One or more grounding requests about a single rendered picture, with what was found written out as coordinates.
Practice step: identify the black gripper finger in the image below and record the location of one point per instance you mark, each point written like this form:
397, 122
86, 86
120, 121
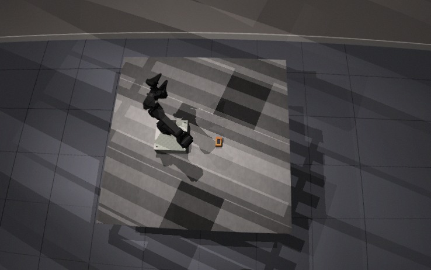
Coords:
163, 86
156, 78

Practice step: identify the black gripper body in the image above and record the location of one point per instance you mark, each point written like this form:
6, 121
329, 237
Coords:
153, 86

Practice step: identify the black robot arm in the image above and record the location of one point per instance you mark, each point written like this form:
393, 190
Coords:
165, 125

